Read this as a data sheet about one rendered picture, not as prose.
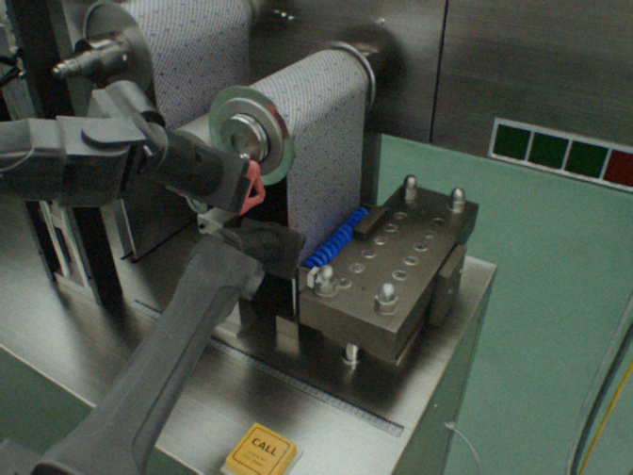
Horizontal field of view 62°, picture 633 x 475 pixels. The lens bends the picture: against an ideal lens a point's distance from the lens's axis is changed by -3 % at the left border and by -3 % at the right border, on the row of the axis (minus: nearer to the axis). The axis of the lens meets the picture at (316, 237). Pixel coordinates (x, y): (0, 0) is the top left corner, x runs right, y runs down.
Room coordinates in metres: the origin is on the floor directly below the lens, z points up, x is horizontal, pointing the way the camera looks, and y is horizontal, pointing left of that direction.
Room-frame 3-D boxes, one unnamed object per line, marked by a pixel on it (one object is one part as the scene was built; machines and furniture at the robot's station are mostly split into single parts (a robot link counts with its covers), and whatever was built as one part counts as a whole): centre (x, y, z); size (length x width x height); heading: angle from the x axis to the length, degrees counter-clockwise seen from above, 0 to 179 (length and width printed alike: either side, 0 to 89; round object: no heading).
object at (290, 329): (0.77, -0.02, 0.92); 0.28 x 0.04 x 0.04; 149
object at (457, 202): (0.86, -0.26, 1.05); 0.04 x 0.04 x 0.04
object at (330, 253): (0.76, -0.04, 1.03); 0.21 x 0.04 x 0.03; 149
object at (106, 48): (0.80, 0.32, 1.33); 0.06 x 0.06 x 0.06; 59
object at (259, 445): (0.41, 0.07, 0.91); 0.07 x 0.07 x 0.02; 59
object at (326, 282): (0.62, -0.01, 1.05); 0.04 x 0.04 x 0.04
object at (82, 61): (0.75, 0.35, 1.33); 0.06 x 0.03 x 0.03; 149
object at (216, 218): (0.68, 0.14, 1.05); 0.06 x 0.05 x 0.31; 149
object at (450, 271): (0.71, -0.23, 0.96); 0.10 x 0.03 x 0.11; 149
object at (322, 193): (0.77, -0.02, 1.11); 0.23 x 0.01 x 0.18; 149
